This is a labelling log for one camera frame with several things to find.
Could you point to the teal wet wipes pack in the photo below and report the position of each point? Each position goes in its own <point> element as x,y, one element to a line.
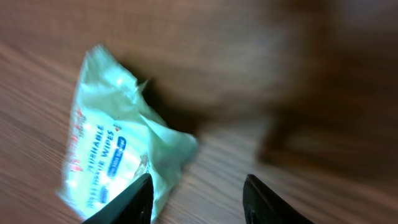
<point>115,137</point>

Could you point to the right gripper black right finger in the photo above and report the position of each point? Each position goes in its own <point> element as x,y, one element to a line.
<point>263,206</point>

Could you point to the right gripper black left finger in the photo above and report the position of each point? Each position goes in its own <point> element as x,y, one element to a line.
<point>132,206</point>

